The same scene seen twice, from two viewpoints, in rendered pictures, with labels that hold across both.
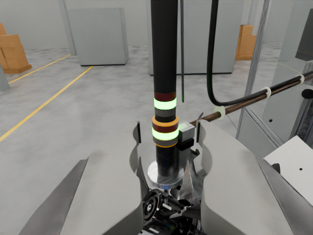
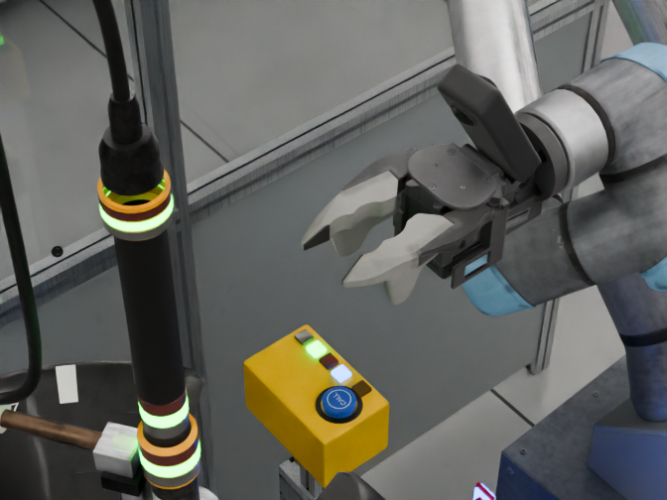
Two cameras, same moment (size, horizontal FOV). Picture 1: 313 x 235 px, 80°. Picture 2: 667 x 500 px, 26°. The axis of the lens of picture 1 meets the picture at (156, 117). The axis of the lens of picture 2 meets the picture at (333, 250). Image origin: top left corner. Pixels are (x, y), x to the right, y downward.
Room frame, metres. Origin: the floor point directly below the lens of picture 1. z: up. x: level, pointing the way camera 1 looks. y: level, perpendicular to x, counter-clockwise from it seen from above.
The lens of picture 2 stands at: (0.59, 0.53, 2.41)
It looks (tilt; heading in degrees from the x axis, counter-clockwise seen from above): 46 degrees down; 229
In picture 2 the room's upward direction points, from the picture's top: straight up
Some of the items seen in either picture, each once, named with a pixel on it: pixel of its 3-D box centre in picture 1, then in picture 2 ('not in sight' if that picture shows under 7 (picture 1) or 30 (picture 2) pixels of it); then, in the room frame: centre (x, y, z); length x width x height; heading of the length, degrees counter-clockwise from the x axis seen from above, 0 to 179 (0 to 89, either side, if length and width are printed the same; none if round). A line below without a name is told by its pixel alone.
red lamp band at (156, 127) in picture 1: (165, 122); (168, 437); (0.27, -0.01, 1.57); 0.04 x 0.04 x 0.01
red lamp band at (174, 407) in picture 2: (165, 93); (162, 392); (0.27, -0.01, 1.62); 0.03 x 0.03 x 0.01
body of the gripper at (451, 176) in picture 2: not in sight; (477, 193); (-0.03, 0.00, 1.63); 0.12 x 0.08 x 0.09; 177
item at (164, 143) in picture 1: (165, 135); (171, 458); (0.27, -0.01, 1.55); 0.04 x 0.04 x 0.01
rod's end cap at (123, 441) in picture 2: (181, 129); (126, 447); (0.28, -0.04, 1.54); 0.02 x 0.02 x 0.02; 32
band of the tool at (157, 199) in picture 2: not in sight; (136, 201); (0.27, -0.01, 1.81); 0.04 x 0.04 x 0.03
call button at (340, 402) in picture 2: not in sight; (338, 403); (-0.11, -0.25, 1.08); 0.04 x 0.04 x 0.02
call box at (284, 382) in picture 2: not in sight; (316, 407); (-0.11, -0.29, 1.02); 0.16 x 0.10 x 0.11; 87
